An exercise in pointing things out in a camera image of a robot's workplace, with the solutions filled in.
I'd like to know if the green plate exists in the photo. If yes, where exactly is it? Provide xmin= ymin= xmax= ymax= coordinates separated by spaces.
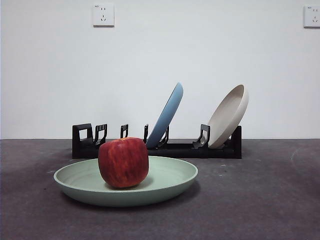
xmin=53 ymin=156 xmax=199 ymax=208

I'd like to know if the red apple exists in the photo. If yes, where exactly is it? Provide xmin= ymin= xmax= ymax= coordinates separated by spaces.
xmin=97 ymin=136 xmax=150 ymax=189

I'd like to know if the blue plate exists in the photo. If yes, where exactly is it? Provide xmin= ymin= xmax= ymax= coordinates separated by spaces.
xmin=145 ymin=82 xmax=184 ymax=149

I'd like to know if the beige plate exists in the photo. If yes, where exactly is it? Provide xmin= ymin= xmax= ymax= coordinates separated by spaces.
xmin=207 ymin=84 xmax=250 ymax=149

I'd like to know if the black plate rack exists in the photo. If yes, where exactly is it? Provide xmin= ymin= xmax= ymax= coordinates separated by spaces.
xmin=72 ymin=123 xmax=243 ymax=160

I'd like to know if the white wall socket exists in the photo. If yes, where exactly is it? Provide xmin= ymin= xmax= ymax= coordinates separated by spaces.
xmin=92 ymin=3 xmax=116 ymax=28
xmin=303 ymin=5 xmax=320 ymax=29

